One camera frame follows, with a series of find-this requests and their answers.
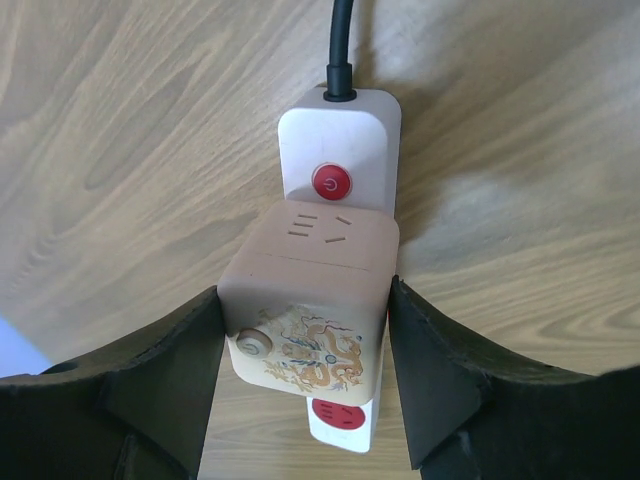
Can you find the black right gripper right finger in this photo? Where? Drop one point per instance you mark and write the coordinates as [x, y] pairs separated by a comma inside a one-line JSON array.
[[473, 409]]

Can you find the beige cube adapter dragon print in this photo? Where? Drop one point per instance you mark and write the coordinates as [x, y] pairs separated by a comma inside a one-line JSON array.
[[304, 300]]

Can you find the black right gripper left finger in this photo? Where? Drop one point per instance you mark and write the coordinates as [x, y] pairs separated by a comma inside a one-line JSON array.
[[136, 408]]

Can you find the white power strip red sockets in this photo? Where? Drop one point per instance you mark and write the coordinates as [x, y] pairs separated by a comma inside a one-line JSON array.
[[340, 162]]

